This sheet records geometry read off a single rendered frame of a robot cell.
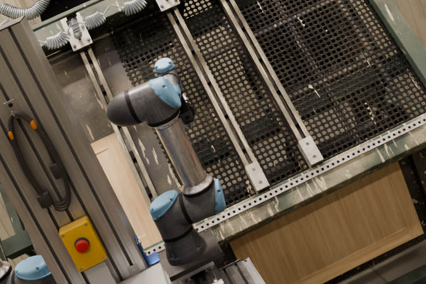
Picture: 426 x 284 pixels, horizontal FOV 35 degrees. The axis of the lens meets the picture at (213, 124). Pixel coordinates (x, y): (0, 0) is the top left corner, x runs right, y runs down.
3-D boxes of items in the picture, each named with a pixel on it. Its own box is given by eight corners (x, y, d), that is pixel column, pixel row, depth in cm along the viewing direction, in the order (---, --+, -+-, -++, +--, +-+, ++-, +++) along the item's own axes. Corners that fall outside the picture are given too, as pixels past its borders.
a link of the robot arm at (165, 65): (154, 73, 260) (151, 59, 267) (163, 93, 268) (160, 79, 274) (174, 66, 260) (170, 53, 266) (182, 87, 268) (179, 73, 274)
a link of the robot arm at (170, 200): (162, 227, 249) (146, 196, 245) (196, 215, 247) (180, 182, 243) (160, 243, 237) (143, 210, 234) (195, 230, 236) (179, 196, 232)
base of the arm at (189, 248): (210, 251, 239) (200, 227, 236) (172, 271, 237) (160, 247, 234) (202, 235, 253) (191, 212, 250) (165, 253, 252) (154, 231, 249)
